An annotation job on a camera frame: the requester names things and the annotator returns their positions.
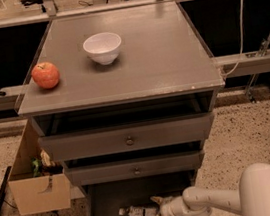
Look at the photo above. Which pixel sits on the grey middle drawer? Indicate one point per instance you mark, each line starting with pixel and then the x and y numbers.
pixel 133 168

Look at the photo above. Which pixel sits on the grey top drawer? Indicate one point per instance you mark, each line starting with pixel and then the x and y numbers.
pixel 130 138

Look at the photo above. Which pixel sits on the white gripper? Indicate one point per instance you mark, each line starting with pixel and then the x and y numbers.
pixel 170 209

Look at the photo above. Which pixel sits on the red apple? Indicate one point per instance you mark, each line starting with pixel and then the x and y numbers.
pixel 45 75

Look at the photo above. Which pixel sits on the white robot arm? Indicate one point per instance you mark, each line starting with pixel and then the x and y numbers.
pixel 252 198

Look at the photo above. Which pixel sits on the grey drawer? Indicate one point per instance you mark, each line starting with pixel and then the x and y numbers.
pixel 130 138
pixel 133 168
pixel 108 198

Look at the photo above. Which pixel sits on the items in cardboard box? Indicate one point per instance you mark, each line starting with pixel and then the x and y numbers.
pixel 42 165

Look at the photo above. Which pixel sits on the clear plastic water bottle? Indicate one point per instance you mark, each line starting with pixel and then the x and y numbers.
pixel 138 211

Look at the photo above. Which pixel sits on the cardboard box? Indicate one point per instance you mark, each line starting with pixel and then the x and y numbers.
pixel 36 194

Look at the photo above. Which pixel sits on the white bowl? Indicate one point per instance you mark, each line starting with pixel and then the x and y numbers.
pixel 103 48

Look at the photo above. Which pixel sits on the grey bottom drawer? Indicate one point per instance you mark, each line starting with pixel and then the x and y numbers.
pixel 108 198

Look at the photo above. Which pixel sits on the grey drawer cabinet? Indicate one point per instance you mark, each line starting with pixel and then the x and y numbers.
pixel 162 73

